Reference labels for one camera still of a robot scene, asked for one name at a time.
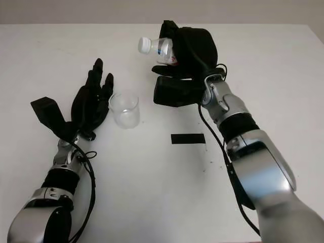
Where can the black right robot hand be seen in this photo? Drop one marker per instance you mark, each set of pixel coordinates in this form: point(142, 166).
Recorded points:
point(200, 50)

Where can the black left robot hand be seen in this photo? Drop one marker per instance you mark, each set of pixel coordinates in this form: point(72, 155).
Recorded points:
point(86, 106)

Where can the clear plastic water bottle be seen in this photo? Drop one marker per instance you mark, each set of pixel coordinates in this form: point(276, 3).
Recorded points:
point(164, 48)

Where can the clear plastic cup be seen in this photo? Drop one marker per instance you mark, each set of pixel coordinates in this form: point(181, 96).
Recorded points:
point(126, 119)

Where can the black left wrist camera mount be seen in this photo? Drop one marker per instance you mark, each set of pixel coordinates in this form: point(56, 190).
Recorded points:
point(46, 108)

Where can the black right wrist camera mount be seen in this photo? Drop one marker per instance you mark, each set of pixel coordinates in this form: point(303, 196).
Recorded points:
point(174, 93)

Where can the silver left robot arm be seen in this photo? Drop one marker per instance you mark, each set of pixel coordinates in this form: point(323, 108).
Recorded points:
point(38, 215)

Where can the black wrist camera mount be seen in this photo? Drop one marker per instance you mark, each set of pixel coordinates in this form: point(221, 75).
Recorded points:
point(174, 93)
point(46, 108)

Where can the black tape strip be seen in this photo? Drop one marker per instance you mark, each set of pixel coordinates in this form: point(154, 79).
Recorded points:
point(187, 139)

